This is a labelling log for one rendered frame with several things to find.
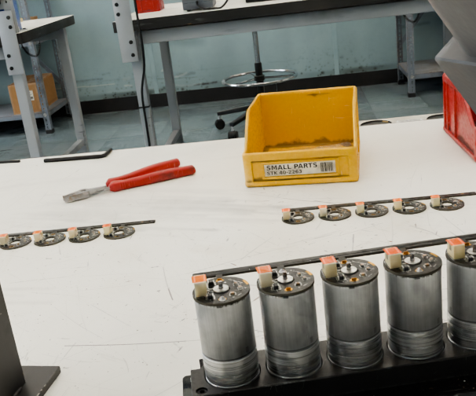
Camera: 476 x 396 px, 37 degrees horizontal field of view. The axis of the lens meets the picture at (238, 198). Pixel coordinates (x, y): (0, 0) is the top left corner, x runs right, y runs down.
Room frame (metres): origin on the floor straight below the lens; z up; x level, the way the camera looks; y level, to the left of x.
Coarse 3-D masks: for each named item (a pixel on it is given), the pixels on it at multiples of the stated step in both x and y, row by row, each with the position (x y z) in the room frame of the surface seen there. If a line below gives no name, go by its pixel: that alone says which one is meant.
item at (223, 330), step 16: (224, 288) 0.27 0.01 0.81; (240, 304) 0.26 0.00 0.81; (208, 320) 0.26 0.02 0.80; (224, 320) 0.26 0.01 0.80; (240, 320) 0.26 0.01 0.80; (208, 336) 0.26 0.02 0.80; (224, 336) 0.26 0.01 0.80; (240, 336) 0.26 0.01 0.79; (208, 352) 0.26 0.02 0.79; (224, 352) 0.26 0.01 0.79; (240, 352) 0.26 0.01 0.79; (256, 352) 0.27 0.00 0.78; (208, 368) 0.27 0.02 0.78; (224, 368) 0.26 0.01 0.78; (240, 368) 0.26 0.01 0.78; (256, 368) 0.27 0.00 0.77; (224, 384) 0.26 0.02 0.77; (240, 384) 0.26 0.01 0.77
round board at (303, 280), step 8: (272, 272) 0.28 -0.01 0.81; (288, 272) 0.28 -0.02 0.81; (296, 272) 0.28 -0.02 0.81; (304, 272) 0.28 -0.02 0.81; (296, 280) 0.27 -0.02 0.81; (304, 280) 0.27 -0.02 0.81; (312, 280) 0.27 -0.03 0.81; (264, 288) 0.27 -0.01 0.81; (272, 288) 0.27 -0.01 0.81; (280, 288) 0.27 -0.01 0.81; (296, 288) 0.27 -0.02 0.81; (304, 288) 0.26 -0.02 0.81
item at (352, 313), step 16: (352, 272) 0.27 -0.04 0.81; (336, 288) 0.27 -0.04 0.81; (352, 288) 0.26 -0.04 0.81; (368, 288) 0.27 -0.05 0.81; (336, 304) 0.27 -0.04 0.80; (352, 304) 0.26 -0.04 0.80; (368, 304) 0.26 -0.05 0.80; (336, 320) 0.27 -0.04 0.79; (352, 320) 0.26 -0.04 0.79; (368, 320) 0.26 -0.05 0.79; (336, 336) 0.27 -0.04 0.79; (352, 336) 0.26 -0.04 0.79; (368, 336) 0.26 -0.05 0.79; (336, 352) 0.27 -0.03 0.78; (352, 352) 0.26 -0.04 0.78; (368, 352) 0.26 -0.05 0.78; (352, 368) 0.26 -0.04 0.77
